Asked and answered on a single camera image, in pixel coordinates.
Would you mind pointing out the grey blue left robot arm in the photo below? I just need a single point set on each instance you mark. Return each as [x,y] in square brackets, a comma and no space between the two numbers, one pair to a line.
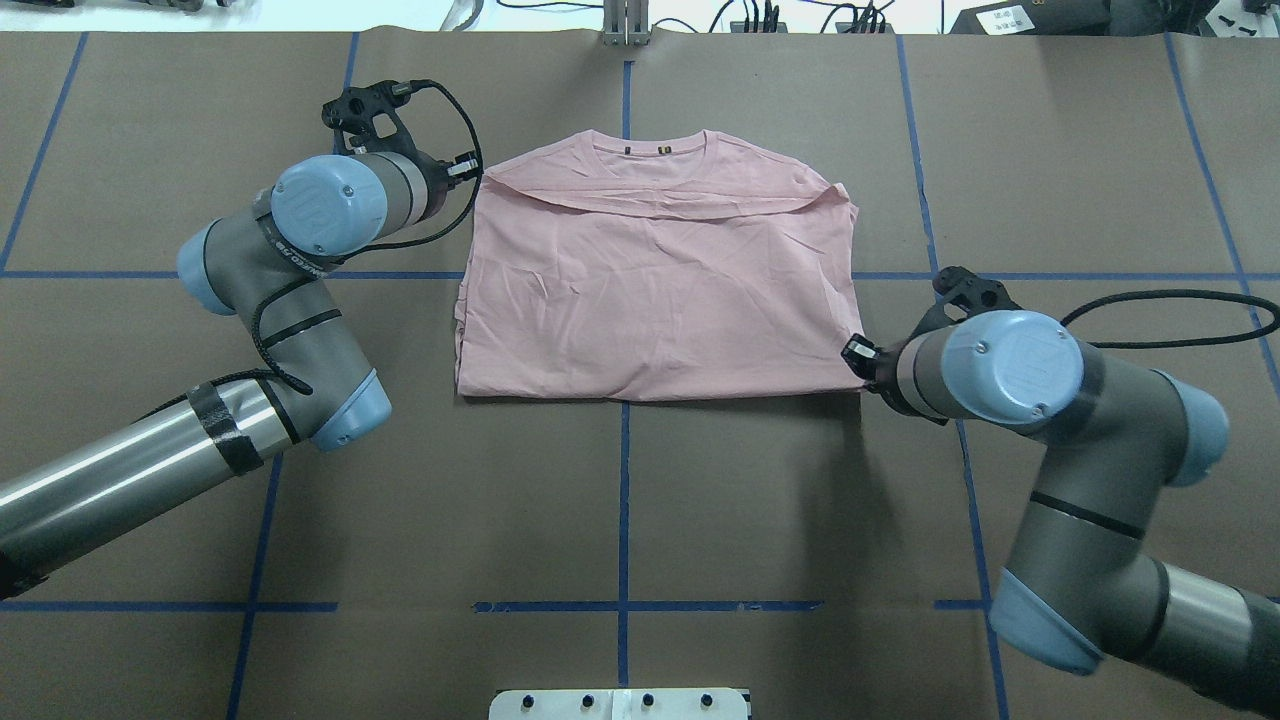
[262,266]

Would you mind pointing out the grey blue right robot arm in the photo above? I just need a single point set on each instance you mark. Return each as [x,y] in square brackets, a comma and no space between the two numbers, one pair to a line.
[1077,587]

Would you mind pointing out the pink Snoopy t-shirt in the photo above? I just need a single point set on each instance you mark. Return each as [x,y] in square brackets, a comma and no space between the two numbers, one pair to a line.
[698,268]

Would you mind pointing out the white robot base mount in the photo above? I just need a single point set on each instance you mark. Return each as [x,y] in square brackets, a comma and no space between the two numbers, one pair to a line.
[623,703]

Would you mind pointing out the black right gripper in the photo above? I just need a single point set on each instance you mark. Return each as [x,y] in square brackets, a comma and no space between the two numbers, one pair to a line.
[881,369]

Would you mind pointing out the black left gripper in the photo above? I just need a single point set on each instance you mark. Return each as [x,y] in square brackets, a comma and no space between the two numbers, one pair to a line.
[441,186]

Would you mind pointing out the black power box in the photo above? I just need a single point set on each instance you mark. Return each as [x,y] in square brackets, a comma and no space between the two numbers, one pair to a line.
[1043,18]

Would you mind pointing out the aluminium frame post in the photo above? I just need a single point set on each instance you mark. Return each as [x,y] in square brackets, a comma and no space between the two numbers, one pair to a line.
[626,23]

